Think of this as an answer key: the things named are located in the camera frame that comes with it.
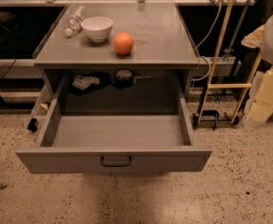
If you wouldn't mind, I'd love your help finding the grey top drawer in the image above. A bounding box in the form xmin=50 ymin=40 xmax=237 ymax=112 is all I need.
xmin=16 ymin=76 xmax=211 ymax=174

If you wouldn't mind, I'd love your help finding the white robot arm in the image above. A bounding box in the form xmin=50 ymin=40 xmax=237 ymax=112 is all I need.
xmin=241 ymin=14 xmax=273 ymax=127

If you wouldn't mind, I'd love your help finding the black tape roll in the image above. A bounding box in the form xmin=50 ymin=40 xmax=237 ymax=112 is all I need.
xmin=114 ymin=69 xmax=137 ymax=89

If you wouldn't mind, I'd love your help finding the grey metal cabinet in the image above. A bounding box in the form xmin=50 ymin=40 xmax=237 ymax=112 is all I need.
xmin=35 ymin=3 xmax=198 ymax=105

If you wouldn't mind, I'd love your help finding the black pouch with white label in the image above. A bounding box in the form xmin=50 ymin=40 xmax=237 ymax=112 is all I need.
xmin=69 ymin=72 xmax=110 ymax=96

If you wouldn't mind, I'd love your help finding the orange fruit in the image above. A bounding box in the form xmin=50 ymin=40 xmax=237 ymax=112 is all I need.
xmin=113 ymin=32 xmax=134 ymax=55

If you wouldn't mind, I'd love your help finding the yellow hand truck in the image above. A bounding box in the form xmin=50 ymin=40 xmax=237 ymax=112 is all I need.
xmin=192 ymin=0 xmax=264 ymax=130

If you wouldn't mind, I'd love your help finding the white ceramic bowl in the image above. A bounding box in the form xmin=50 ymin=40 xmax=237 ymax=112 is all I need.
xmin=81 ymin=17 xmax=113 ymax=42

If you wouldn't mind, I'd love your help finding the clear plastic water bottle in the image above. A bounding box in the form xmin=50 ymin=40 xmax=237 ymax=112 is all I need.
xmin=65 ymin=6 xmax=84 ymax=37

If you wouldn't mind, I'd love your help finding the small black floor object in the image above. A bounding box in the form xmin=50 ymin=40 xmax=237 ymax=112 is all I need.
xmin=27 ymin=118 xmax=37 ymax=133

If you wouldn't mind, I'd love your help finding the black top drawer handle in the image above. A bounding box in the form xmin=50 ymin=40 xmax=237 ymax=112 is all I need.
xmin=100 ymin=156 xmax=132 ymax=168

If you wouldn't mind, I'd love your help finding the black cable at left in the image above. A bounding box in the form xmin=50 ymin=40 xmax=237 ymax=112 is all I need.
xmin=0 ymin=58 xmax=18 ymax=80

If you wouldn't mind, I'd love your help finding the white power cable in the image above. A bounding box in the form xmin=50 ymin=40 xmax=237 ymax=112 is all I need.
xmin=191 ymin=2 xmax=223 ymax=82

